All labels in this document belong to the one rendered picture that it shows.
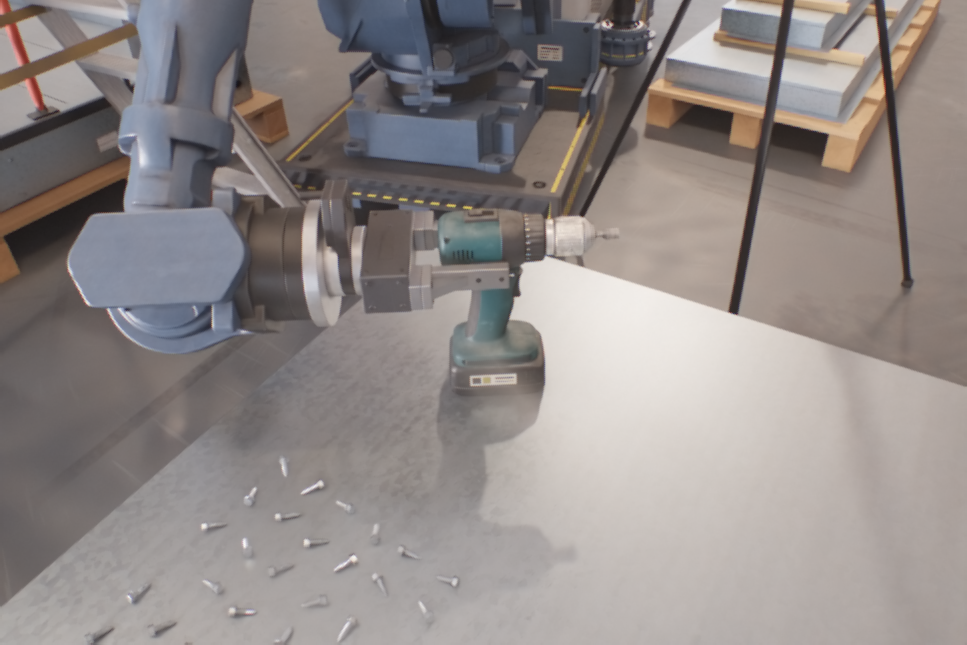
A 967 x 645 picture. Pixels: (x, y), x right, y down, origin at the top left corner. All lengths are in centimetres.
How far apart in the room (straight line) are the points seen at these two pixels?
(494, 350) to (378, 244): 19
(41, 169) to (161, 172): 190
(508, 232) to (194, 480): 44
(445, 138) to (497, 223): 144
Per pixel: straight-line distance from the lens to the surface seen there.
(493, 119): 220
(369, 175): 221
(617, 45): 301
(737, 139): 301
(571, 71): 277
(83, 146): 279
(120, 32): 191
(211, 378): 201
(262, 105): 307
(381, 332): 100
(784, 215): 260
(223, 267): 76
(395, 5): 204
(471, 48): 220
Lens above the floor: 129
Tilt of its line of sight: 35 degrees down
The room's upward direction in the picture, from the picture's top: 2 degrees counter-clockwise
